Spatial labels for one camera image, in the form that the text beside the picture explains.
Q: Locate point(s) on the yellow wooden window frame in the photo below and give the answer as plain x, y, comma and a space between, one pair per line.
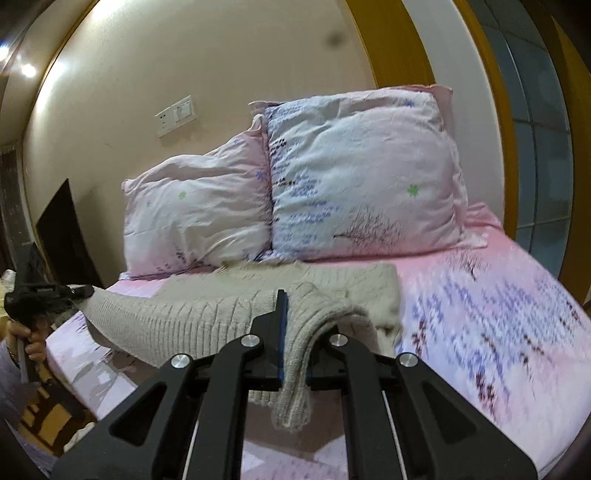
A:
489, 115

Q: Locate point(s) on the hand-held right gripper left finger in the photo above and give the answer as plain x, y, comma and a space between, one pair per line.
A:
282, 332

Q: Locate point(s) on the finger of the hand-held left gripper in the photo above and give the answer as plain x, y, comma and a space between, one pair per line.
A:
76, 291

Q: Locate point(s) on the pink pillow with tree print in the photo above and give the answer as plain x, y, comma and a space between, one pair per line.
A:
369, 184

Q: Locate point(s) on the black flat screen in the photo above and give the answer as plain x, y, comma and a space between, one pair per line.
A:
69, 235

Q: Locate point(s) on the white wall switch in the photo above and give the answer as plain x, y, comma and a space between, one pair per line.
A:
185, 110

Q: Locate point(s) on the blue window glass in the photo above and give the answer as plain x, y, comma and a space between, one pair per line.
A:
535, 161

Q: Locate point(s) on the wooden stool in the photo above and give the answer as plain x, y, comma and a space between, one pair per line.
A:
55, 410

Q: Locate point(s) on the person's left hand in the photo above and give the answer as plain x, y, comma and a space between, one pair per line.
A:
33, 348

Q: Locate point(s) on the white wall socket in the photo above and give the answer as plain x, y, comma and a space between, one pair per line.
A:
165, 122

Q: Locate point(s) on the pink floral pillow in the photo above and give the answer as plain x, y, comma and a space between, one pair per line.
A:
198, 217

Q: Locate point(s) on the pink floral bed sheet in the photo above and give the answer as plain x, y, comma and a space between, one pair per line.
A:
485, 323

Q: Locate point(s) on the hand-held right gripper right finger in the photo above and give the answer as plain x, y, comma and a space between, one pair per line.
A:
358, 369

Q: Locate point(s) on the person's left forearm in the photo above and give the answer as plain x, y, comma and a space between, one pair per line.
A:
11, 387

